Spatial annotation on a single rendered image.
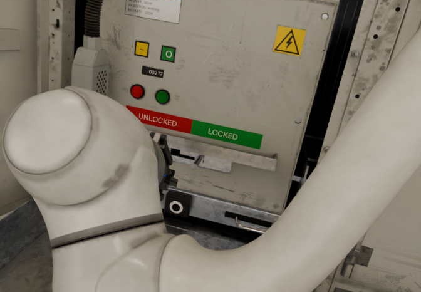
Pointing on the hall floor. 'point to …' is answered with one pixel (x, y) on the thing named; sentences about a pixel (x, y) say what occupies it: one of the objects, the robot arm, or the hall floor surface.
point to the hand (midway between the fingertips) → (166, 180)
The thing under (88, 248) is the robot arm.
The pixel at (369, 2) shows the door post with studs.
